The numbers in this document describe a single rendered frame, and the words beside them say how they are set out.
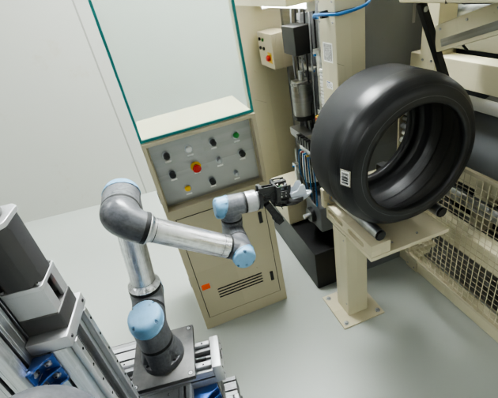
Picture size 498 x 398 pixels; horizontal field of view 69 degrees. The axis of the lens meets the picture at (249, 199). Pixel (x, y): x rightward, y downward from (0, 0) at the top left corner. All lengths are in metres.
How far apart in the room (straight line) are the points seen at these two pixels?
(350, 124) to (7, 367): 1.09
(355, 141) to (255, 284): 1.30
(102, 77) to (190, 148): 2.12
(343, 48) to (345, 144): 0.44
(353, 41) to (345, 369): 1.59
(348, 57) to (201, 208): 0.98
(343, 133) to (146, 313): 0.88
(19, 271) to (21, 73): 3.20
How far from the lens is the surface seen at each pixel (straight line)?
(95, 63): 3.75
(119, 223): 1.06
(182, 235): 1.09
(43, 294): 0.87
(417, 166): 1.74
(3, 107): 4.08
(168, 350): 1.38
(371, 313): 2.37
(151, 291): 1.35
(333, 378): 2.13
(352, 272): 2.11
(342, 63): 1.54
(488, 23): 1.54
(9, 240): 0.81
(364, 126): 1.23
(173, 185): 1.84
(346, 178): 1.26
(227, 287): 2.22
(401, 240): 1.61
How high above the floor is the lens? 1.83
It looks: 31 degrees down
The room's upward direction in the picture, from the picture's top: 12 degrees counter-clockwise
